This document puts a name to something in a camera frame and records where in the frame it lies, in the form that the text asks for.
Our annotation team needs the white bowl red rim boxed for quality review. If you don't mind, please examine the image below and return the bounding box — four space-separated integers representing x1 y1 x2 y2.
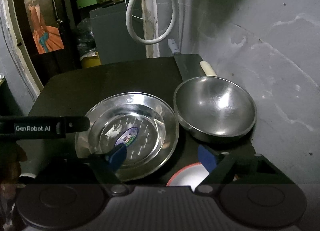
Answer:
167 162 209 191

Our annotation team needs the steel plate with sticker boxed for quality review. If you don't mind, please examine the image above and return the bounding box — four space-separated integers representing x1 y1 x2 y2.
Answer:
75 92 179 181

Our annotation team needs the steel bowl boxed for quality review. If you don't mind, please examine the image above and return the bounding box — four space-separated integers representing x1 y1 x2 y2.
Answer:
174 76 257 142

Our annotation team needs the yellow bucket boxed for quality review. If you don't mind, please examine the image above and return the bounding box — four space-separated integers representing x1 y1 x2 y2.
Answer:
80 52 101 68

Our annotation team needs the steel cleaver knife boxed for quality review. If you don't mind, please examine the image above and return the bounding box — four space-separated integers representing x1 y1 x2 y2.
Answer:
167 39 205 81

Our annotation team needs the dark grey cabinet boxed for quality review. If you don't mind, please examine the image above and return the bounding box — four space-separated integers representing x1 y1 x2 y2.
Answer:
89 2 146 64

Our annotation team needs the painting of woman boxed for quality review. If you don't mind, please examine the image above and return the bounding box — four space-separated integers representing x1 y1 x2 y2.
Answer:
24 0 64 54

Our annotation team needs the green box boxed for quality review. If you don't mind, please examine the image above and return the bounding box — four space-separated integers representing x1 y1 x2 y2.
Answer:
77 0 97 9

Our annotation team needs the cream cylindrical handle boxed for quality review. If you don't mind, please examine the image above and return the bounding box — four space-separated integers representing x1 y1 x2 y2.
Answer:
200 61 217 77

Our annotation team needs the white hose loop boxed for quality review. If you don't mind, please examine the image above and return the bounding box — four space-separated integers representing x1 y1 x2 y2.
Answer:
125 0 179 45

